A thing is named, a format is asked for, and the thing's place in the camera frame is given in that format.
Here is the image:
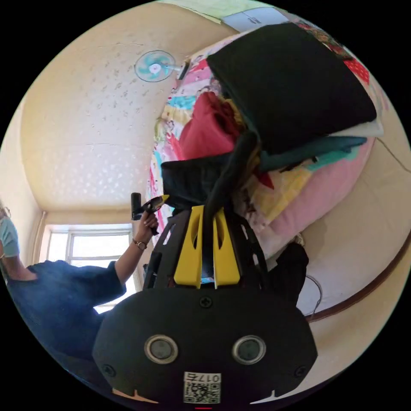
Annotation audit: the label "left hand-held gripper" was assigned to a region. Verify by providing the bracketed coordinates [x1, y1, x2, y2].
[132, 194, 170, 235]

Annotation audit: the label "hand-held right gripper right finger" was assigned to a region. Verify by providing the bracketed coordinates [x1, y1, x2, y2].
[212, 207, 241, 289]

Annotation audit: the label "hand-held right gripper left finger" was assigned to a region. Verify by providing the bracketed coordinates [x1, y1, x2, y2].
[173, 205, 205, 289]

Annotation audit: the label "black pants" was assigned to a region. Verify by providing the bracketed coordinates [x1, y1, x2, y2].
[160, 131, 310, 307]

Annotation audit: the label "person's left forearm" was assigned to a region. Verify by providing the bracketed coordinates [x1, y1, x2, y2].
[114, 239, 149, 285]

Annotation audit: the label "person's left hand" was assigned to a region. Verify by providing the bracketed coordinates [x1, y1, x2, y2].
[132, 211, 160, 250]

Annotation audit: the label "window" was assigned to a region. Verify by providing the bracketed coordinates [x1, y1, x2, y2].
[47, 224, 139, 315]

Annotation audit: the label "person's body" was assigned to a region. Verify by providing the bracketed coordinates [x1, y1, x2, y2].
[0, 199, 128, 391]

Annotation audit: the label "pile of clothes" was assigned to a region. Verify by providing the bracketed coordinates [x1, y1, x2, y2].
[178, 22, 384, 190]

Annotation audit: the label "wall fan with teal blades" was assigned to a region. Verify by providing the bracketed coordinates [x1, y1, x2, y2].
[134, 50, 181, 83]

